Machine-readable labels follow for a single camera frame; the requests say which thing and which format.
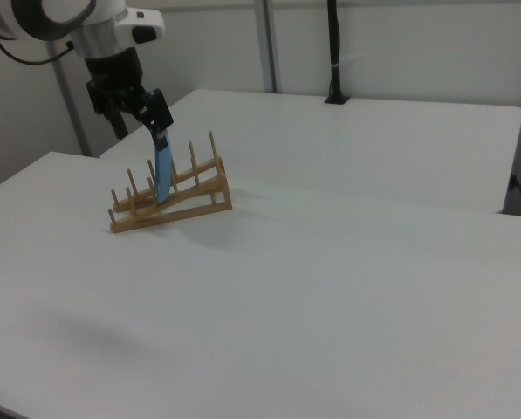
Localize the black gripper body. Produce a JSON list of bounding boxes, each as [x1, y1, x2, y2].
[[83, 46, 157, 118]]

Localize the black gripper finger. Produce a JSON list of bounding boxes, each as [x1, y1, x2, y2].
[[109, 108, 129, 141], [137, 88, 175, 148]]

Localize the blue plastic plate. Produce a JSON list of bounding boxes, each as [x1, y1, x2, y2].
[[154, 129, 175, 206]]

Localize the wooden plate rack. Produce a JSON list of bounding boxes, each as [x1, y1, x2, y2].
[[108, 129, 234, 235]]

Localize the grey metal frame post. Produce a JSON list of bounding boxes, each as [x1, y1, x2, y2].
[[50, 47, 92, 157], [254, 0, 284, 94]]

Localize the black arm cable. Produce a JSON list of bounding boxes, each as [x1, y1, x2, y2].
[[0, 24, 76, 66]]

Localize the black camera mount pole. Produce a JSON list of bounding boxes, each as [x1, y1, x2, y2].
[[323, 0, 353, 106]]

